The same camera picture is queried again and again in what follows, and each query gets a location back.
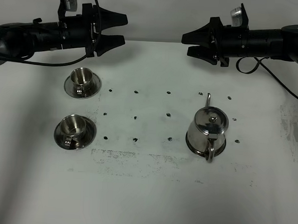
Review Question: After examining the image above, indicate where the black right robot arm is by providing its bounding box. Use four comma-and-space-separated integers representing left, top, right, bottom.
182, 17, 298, 67

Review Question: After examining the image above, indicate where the far steel teacup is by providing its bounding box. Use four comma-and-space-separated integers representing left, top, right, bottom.
70, 67, 93, 94

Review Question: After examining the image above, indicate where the stainless steel teapot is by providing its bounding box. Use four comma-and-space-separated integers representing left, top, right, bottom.
186, 93, 229, 162

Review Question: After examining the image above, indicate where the near steel teacup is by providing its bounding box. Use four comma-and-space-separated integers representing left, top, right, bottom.
59, 114, 86, 147

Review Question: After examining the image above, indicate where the near steel saucer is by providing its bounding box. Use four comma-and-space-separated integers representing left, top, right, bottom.
54, 114, 97, 150

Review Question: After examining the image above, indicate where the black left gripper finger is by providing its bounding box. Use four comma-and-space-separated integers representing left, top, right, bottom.
95, 35, 125, 56
92, 5, 128, 35

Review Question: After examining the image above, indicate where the far steel saucer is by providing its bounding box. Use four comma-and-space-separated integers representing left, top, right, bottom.
64, 73, 101, 99

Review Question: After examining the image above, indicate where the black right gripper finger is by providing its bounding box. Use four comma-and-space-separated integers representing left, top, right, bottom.
181, 23, 215, 47
187, 46, 216, 65

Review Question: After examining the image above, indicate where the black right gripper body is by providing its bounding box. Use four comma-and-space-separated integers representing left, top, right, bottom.
208, 17, 249, 67

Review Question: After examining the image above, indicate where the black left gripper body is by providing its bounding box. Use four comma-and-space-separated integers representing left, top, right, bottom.
58, 3, 99, 57

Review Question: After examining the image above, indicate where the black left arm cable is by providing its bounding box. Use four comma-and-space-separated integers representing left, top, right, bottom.
0, 0, 100, 70

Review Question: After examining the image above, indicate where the steel teapot saucer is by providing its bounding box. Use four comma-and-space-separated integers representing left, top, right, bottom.
184, 132, 227, 157

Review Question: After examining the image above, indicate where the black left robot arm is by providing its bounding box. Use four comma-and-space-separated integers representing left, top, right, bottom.
0, 3, 128, 65

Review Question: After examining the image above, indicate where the steel teacup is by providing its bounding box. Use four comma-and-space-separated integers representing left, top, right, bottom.
70, 67, 93, 94
59, 114, 86, 147

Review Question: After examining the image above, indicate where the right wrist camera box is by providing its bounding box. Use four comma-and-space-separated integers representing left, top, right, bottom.
230, 3, 249, 28

